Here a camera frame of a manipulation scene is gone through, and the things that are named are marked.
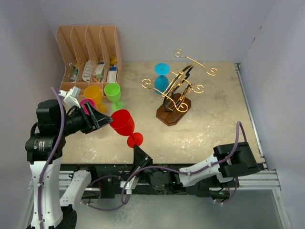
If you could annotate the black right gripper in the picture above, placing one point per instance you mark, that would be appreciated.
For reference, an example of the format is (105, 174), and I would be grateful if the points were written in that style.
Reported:
(141, 159)

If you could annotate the blue wine glass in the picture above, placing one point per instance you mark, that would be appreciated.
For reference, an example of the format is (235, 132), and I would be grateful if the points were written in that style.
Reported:
(161, 82)

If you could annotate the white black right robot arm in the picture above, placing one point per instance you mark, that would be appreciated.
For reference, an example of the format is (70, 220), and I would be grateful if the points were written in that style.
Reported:
(226, 164)

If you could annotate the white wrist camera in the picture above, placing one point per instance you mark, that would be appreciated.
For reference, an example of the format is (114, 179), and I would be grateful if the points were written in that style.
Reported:
(70, 97)
(130, 186)

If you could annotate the gold wire wine glass rack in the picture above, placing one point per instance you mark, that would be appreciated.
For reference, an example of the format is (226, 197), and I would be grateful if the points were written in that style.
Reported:
(175, 102)

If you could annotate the magenta wine glass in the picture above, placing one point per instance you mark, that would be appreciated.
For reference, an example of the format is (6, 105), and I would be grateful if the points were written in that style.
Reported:
(82, 103)

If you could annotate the red wine glass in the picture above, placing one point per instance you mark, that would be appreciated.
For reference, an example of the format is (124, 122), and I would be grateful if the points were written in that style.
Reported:
(124, 125)

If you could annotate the white red box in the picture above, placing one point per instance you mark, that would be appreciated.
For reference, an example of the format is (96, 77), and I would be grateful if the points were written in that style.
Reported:
(99, 72)

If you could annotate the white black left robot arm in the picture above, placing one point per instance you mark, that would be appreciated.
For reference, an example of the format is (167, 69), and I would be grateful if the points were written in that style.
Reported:
(44, 153)

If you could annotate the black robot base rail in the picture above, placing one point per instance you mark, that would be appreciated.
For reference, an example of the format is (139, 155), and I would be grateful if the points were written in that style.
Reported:
(161, 182)

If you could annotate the white blue box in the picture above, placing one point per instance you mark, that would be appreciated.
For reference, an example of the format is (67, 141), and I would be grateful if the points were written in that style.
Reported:
(112, 75)

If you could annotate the white ribbed bottle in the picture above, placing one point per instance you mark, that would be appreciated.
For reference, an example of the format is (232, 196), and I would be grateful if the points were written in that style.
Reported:
(86, 75)

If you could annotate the green wine glass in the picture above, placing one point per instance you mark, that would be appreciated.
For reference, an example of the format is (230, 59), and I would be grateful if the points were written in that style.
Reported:
(113, 93)

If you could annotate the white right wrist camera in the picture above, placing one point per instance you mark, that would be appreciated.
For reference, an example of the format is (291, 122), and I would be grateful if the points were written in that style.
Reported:
(130, 186)

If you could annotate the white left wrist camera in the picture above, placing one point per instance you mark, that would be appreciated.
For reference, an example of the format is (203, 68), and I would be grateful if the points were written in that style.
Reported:
(70, 97)

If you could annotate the yellow wine glass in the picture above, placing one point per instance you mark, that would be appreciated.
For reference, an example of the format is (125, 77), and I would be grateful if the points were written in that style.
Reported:
(94, 93)

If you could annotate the yellow object in organizer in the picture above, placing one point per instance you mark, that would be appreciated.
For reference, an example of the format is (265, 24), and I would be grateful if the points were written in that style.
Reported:
(113, 61)

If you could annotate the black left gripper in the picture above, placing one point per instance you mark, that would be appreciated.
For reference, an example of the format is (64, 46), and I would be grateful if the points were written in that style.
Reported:
(96, 119)

